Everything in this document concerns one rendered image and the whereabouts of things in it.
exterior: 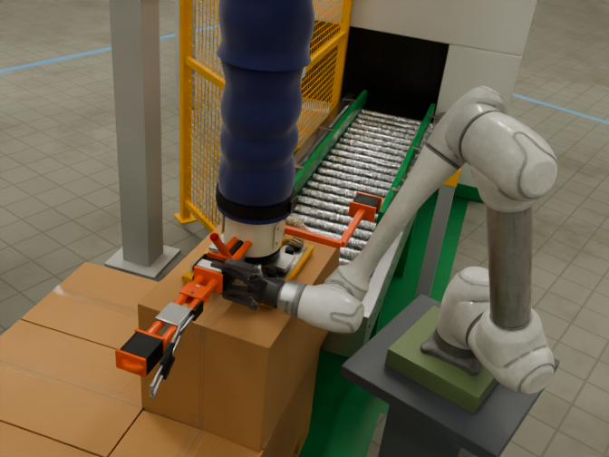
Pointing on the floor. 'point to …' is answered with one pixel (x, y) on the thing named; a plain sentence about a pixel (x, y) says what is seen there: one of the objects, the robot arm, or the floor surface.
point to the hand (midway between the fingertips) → (210, 273)
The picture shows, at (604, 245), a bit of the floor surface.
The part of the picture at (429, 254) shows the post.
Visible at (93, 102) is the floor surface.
